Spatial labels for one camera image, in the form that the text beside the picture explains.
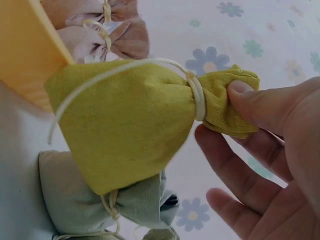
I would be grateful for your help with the olive grey cloth pouch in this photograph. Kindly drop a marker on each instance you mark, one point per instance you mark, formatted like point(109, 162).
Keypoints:
point(160, 235)

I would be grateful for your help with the pale green cloth pouch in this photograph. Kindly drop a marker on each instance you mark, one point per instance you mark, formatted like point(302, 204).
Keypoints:
point(75, 200)

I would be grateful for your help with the yellow plastic box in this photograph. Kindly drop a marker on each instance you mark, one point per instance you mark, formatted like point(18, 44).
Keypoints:
point(22, 50)

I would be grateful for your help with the person's right hand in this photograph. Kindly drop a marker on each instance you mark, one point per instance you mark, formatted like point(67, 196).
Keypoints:
point(295, 150)

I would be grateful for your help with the pink-brown cloth pouch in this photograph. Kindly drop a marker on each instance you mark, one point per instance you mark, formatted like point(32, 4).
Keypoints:
point(75, 10)
point(82, 40)

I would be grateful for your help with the yellow-green cloth pouch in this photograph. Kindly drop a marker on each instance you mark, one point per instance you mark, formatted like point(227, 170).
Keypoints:
point(125, 120)

